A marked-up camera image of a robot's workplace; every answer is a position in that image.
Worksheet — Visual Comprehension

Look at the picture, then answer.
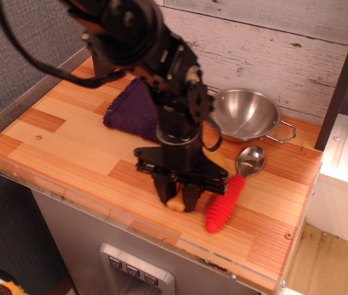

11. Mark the silver dispenser button panel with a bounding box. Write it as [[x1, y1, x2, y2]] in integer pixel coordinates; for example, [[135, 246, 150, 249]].
[[100, 242, 176, 294]]

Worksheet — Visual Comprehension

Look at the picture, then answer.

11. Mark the yellow toy chicken drumstick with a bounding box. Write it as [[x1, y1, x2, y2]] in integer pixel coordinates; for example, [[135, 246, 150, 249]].
[[166, 147, 227, 212]]

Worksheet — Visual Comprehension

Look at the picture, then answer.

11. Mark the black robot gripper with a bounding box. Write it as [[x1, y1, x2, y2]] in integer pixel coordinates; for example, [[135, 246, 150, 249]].
[[134, 127, 228, 212]]

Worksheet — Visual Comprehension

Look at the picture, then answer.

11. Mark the purple fuzzy cloth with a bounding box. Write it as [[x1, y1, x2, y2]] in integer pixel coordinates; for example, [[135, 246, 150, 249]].
[[103, 78, 159, 143]]

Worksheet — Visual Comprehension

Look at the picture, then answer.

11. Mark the spoon with red handle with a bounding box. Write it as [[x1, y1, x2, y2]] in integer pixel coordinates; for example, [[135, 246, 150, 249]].
[[205, 145, 266, 233]]

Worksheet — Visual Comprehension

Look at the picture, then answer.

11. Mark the dark grey vertical post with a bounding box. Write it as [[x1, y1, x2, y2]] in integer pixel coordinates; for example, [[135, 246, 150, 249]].
[[314, 53, 348, 151]]

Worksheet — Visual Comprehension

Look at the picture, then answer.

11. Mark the dark grey left post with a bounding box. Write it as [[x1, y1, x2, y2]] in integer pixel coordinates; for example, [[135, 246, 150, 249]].
[[90, 49, 125, 77]]

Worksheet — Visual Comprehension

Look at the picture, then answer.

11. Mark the steel bowl with handles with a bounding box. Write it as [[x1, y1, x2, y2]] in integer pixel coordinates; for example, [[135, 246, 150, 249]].
[[207, 88, 296, 143]]

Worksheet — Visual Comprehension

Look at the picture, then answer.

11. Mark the grey toy fridge cabinet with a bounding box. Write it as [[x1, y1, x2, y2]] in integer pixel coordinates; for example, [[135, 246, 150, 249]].
[[33, 192, 258, 294]]

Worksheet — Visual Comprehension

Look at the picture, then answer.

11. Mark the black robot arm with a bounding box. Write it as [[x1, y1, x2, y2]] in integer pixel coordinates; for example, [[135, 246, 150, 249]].
[[65, 1, 228, 212]]

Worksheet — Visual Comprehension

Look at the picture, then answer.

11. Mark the orange object at corner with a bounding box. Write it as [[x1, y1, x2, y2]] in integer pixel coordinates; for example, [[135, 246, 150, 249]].
[[0, 281, 26, 295]]

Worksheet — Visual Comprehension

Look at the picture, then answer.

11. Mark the clear acrylic table guard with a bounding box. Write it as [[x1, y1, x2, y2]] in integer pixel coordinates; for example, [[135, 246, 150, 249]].
[[0, 55, 324, 291]]

